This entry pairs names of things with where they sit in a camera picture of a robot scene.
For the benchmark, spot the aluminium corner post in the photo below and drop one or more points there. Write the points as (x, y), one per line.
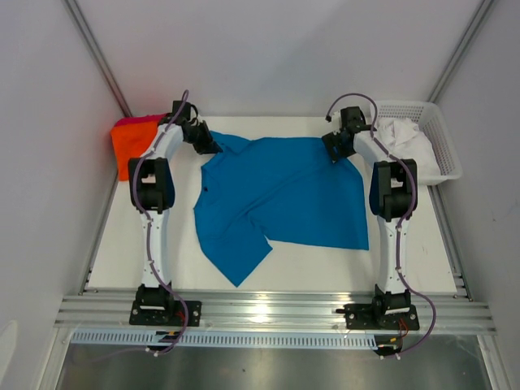
(82, 26)
(469, 35)

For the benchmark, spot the aluminium mounting rail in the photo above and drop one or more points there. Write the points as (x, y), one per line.
(239, 311)

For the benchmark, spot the blue t shirt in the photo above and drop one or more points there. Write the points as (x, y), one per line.
(276, 189)

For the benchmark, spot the left aluminium corner post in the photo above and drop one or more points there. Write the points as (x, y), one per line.
(82, 26)

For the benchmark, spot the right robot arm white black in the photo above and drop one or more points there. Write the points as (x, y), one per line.
(393, 198)

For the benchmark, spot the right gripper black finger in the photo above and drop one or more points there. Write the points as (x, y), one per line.
(329, 141)
(335, 156)

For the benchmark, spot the folded orange t shirt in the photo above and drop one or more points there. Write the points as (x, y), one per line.
(130, 139)

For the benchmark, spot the white slotted cable duct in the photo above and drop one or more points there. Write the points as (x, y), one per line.
(225, 339)

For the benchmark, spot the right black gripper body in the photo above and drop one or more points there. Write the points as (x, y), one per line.
(345, 147)

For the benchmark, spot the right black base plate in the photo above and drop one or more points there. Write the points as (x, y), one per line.
(365, 317)

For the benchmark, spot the white plastic basket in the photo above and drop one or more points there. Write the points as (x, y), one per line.
(431, 122)

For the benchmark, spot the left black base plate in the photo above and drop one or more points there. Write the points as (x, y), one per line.
(172, 316)

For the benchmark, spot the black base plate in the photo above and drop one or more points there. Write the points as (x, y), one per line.
(172, 316)
(365, 317)

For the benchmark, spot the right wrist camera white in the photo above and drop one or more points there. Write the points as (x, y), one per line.
(333, 116)

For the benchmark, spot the white t shirt in basket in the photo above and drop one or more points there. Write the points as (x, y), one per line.
(403, 139)

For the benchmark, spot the right aluminium corner post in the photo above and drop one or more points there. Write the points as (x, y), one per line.
(469, 35)

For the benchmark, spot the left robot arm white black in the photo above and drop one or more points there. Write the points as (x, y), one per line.
(153, 193)

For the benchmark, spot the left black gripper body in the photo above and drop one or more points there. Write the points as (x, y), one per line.
(197, 134)

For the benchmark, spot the folded pink t shirt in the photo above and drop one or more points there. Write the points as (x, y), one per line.
(138, 120)

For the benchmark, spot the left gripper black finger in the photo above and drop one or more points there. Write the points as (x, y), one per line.
(205, 149)
(210, 139)

